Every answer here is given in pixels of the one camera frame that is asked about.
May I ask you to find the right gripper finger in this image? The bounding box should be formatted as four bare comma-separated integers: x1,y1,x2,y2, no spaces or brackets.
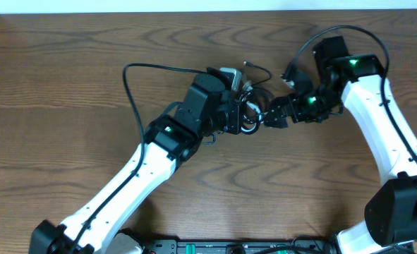
268,96,290,114
263,114,289,128

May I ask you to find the black usb cable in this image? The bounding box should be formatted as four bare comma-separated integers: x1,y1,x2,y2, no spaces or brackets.
237,61,276,135

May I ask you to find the white usb cable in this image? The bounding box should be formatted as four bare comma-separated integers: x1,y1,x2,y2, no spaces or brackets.
242,81,264,133

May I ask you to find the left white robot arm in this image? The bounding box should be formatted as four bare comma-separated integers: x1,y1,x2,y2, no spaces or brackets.
29,68,242,253

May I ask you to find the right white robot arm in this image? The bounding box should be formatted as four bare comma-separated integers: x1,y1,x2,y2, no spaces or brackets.
262,36,417,253

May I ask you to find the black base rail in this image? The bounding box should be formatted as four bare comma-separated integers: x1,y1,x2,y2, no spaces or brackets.
137,238,416,254

